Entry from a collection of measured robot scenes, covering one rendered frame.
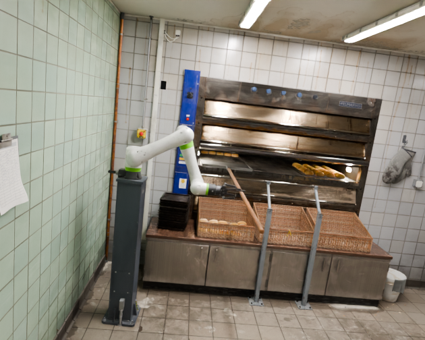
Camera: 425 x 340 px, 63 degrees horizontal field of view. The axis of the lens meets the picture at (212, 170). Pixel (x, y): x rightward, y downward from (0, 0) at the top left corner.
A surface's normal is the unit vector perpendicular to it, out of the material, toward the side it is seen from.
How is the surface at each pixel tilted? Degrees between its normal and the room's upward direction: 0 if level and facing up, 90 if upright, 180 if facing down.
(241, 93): 90
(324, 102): 90
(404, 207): 90
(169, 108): 90
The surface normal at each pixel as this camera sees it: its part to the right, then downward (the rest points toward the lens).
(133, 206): -0.01, 0.18
